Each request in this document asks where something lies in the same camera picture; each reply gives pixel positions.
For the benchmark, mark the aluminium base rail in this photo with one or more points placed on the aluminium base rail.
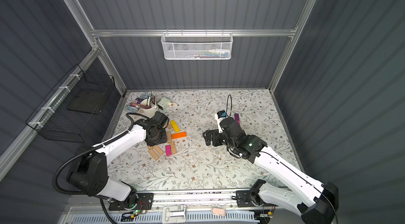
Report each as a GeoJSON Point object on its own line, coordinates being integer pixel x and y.
{"type": "Point", "coordinates": [178, 207]}

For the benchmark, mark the blue book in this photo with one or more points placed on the blue book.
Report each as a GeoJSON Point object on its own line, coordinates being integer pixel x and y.
{"type": "Point", "coordinates": [134, 99]}

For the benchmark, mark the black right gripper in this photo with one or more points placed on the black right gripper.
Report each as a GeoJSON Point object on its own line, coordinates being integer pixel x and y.
{"type": "Point", "coordinates": [216, 136]}

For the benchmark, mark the orange building block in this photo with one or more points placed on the orange building block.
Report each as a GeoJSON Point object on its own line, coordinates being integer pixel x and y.
{"type": "Point", "coordinates": [179, 135]}

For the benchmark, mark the yellow building block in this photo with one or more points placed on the yellow building block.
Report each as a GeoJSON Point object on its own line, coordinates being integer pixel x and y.
{"type": "Point", "coordinates": [174, 126]}

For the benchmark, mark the white wire mesh basket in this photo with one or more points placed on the white wire mesh basket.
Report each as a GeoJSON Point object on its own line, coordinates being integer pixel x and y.
{"type": "Point", "coordinates": [197, 47]}

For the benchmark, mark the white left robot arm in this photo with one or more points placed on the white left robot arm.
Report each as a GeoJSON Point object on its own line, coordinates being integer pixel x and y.
{"type": "Point", "coordinates": [89, 172]}

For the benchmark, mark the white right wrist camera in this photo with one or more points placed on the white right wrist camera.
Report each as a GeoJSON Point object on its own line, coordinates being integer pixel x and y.
{"type": "Point", "coordinates": [220, 115]}

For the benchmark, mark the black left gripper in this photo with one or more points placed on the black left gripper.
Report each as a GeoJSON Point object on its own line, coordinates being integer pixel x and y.
{"type": "Point", "coordinates": [155, 140]}

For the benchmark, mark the pale green small box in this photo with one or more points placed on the pale green small box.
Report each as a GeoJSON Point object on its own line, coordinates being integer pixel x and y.
{"type": "Point", "coordinates": [165, 104]}

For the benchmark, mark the pink eraser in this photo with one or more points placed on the pink eraser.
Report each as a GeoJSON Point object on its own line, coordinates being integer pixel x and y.
{"type": "Point", "coordinates": [219, 211]}

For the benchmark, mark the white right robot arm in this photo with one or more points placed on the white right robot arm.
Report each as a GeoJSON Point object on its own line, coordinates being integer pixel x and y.
{"type": "Point", "coordinates": [312, 200]}

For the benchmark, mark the natural wooden block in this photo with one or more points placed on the natural wooden block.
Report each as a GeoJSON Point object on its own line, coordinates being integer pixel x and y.
{"type": "Point", "coordinates": [158, 150]}
{"type": "Point", "coordinates": [153, 154]}
{"type": "Point", "coordinates": [173, 148]}

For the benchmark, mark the black wire mesh basket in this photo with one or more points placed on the black wire mesh basket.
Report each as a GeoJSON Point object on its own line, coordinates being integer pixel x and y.
{"type": "Point", "coordinates": [80, 110]}

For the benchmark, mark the white pen cup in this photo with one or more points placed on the white pen cup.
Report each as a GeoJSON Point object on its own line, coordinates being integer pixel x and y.
{"type": "Point", "coordinates": [148, 111]}

